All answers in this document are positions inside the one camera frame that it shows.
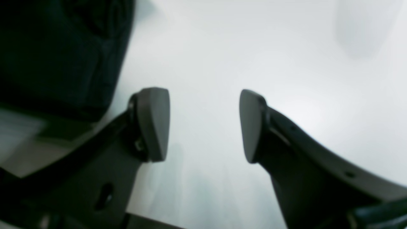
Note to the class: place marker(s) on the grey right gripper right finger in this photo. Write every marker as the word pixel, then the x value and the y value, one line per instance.
pixel 315 188

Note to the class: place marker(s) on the black t-shirt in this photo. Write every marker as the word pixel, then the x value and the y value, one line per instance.
pixel 63 57

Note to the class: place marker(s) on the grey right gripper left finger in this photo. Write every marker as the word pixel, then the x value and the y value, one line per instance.
pixel 90 188

